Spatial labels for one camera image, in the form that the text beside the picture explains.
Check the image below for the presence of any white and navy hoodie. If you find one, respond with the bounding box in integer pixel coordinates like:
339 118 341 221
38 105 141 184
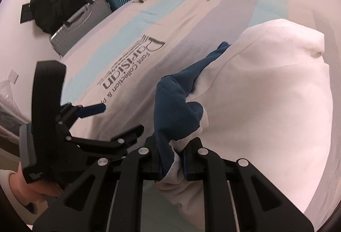
154 19 333 229

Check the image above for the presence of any cream sleeved left forearm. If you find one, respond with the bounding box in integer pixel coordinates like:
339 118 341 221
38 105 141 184
0 169 37 216

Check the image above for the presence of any person's left hand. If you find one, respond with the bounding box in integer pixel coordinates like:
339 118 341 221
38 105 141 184
9 163 64 206

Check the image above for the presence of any clear plastic bag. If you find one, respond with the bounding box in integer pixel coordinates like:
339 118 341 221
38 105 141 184
1 80 29 140

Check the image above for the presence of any silver hard suitcase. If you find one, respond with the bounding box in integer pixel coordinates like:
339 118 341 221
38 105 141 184
50 0 112 56

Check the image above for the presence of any black backpack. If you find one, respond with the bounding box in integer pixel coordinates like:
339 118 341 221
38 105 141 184
20 0 93 35

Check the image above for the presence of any striped printed bed sheet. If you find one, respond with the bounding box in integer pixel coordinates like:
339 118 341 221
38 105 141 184
59 0 341 222

